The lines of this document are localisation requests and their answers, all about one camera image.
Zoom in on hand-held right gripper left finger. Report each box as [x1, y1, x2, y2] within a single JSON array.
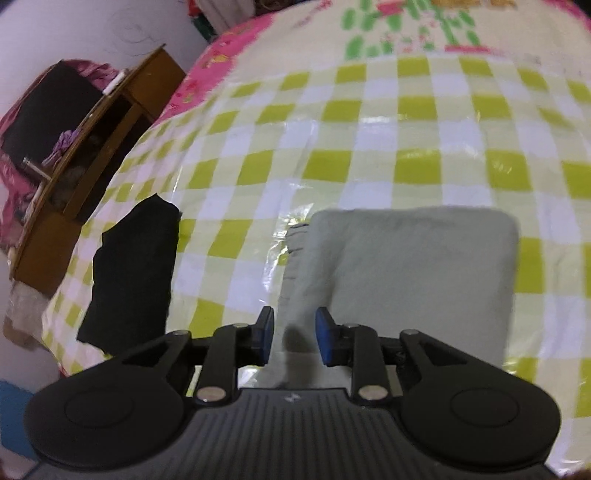
[[111, 305, 276, 407]]

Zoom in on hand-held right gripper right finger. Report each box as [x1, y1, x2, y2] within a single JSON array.
[[315, 307, 481, 407]]

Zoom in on grey-green pants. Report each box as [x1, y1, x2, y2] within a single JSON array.
[[277, 208, 520, 388]]

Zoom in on black cloth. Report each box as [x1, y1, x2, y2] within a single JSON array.
[[76, 194, 182, 361]]

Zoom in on green checkered plastic sheet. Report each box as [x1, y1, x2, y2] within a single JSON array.
[[41, 51, 591, 476]]

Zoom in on wooden desk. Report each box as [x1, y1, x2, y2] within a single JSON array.
[[9, 44, 188, 296]]

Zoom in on clear plastic bag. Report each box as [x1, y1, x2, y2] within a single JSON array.
[[2, 281, 51, 352]]

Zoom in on blue plastic item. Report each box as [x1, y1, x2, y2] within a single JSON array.
[[0, 381, 38, 462]]

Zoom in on purple cloth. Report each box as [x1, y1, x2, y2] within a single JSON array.
[[44, 130, 84, 167]]

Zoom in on pink patterned cloth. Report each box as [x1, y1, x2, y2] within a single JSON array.
[[0, 59, 122, 252]]

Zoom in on small white object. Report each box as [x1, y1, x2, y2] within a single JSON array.
[[102, 70, 127, 95]]

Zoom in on pink printed bedsheet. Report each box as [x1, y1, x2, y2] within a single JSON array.
[[157, 0, 591, 125]]

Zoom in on black box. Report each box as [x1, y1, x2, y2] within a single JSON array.
[[2, 62, 105, 162]]

